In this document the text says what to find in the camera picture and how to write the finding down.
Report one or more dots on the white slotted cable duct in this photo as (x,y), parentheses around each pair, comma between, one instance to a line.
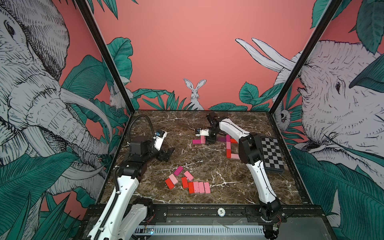
(194,230)

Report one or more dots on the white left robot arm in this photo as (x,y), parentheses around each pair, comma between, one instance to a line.
(119,221)

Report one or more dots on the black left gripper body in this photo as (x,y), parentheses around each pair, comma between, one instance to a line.
(160,155)

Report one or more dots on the black left corner frame post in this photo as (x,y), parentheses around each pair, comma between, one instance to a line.
(98,38)

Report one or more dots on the black corner frame post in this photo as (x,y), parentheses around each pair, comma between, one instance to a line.
(324,21)
(98,38)

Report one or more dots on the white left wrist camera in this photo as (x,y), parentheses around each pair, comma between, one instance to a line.
(159,139)

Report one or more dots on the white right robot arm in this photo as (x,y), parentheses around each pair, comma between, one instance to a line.
(251,154)

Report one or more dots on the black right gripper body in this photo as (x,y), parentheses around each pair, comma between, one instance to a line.
(213,133)

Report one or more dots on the black right corner frame post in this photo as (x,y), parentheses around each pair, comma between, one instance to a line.
(324,21)

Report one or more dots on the pink row block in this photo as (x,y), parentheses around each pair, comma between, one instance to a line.
(207,188)
(235,156)
(196,187)
(201,187)

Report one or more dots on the black front frame rail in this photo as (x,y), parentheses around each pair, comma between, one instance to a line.
(252,213)

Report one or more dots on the checkerboard calibration plate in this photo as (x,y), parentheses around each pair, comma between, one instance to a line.
(273,160)

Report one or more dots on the red row block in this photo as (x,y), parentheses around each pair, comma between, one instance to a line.
(191,187)
(229,153)

